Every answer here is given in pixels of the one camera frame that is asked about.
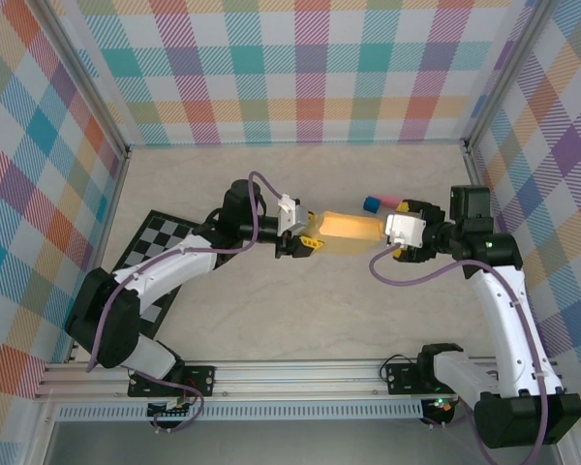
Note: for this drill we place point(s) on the orange paper box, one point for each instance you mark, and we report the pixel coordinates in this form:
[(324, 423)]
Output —
[(353, 227)]

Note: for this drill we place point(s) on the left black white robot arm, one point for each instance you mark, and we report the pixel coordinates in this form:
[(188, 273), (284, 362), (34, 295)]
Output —
[(121, 334)]

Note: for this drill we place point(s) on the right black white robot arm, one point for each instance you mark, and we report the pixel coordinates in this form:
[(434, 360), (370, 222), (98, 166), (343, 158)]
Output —
[(510, 339)]

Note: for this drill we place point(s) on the pink toy microphone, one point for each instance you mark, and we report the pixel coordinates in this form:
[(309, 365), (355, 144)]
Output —
[(389, 200)]

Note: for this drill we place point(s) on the blue cube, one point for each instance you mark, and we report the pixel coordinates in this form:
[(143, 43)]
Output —
[(371, 204)]

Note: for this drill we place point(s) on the black grey checkerboard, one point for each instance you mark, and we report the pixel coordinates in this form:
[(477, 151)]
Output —
[(152, 232)]

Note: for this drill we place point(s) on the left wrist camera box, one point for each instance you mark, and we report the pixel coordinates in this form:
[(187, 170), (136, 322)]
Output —
[(295, 213)]

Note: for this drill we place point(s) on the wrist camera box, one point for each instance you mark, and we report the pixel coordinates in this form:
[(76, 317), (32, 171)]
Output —
[(404, 227), (295, 213)]

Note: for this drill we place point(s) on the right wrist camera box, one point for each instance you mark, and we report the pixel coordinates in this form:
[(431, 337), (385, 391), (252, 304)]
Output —
[(404, 227)]

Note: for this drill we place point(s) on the aluminium side rail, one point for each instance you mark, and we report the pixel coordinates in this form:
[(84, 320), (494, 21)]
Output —
[(477, 169)]

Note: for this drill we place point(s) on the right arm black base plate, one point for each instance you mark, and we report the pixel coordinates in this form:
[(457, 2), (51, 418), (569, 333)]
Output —
[(402, 380)]

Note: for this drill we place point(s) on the long aluminium mounting rail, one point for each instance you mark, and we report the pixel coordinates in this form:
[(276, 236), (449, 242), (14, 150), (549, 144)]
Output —
[(295, 378)]

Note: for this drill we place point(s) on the aluminium frame post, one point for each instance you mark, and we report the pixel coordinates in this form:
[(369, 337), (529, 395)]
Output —
[(84, 82), (508, 72)]

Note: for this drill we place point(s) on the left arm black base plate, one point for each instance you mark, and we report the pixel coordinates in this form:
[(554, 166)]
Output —
[(201, 380)]

